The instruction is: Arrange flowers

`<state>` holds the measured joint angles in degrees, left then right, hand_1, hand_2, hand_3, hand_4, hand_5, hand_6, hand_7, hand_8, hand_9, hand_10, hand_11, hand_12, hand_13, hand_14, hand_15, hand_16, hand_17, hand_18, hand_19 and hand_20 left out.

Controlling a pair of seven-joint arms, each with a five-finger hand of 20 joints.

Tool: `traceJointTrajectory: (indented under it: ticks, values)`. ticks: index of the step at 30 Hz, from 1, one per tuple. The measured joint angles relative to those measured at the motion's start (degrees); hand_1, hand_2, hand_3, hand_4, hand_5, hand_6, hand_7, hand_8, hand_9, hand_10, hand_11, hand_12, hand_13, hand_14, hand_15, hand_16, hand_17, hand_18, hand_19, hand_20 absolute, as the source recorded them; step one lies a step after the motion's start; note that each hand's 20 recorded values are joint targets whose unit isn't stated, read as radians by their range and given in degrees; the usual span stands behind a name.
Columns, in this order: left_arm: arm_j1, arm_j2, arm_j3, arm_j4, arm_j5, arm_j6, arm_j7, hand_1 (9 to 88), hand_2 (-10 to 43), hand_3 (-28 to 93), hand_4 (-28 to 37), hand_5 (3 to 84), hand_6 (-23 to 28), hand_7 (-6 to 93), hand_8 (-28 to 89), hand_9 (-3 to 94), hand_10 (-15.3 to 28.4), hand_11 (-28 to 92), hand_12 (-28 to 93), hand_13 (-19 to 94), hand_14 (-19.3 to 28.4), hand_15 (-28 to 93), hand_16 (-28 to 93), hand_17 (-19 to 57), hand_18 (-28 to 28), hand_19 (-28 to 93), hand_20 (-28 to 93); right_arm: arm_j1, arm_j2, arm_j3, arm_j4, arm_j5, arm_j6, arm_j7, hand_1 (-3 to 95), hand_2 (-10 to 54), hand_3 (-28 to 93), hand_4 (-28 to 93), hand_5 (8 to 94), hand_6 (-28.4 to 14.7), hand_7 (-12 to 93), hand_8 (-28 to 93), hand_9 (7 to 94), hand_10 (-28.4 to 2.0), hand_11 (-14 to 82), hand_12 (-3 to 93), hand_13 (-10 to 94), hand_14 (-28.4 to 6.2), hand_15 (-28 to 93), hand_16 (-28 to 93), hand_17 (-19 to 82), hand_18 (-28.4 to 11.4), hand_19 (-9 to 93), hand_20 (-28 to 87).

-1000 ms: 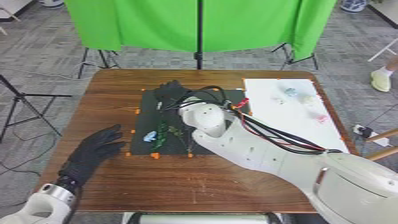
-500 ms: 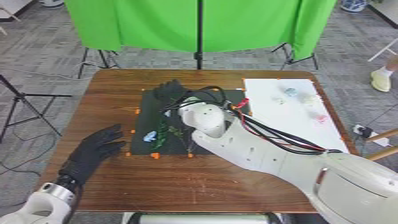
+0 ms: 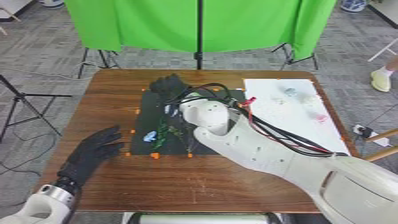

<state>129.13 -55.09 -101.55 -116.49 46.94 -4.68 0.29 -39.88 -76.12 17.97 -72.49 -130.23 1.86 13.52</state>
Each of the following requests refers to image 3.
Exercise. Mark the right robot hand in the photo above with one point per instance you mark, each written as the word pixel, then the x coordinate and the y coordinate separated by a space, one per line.
pixel 170 87

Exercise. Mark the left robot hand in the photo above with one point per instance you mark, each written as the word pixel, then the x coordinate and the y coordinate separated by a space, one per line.
pixel 90 155

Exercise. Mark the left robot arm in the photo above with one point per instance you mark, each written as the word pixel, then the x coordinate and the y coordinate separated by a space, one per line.
pixel 42 206

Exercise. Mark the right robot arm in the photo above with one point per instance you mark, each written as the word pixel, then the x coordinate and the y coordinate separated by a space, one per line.
pixel 278 156

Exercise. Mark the dark mat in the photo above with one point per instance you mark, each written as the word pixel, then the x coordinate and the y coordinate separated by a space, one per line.
pixel 145 116

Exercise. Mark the blue flower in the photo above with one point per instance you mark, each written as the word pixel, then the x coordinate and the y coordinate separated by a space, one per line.
pixel 150 135

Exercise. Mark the green sprig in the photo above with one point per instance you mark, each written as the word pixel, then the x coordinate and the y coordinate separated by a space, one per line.
pixel 180 133
pixel 161 131

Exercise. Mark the black backdrop stand legs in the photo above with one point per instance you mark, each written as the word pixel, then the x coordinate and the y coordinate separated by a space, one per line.
pixel 102 58
pixel 290 55

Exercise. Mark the black stand pole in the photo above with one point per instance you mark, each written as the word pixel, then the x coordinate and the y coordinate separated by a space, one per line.
pixel 200 33

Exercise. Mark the black tripod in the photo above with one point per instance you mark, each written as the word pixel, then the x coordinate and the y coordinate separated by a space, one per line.
pixel 20 100

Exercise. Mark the white sheet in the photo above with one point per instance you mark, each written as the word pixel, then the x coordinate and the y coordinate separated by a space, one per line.
pixel 285 113

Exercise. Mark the pale grey bar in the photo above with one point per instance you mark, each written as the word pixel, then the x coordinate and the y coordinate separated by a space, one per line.
pixel 202 219

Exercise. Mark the blue and white vase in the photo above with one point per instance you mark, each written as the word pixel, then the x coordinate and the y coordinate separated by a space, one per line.
pixel 52 3
pixel 354 4

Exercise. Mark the person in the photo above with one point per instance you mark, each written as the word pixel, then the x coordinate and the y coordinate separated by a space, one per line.
pixel 381 78

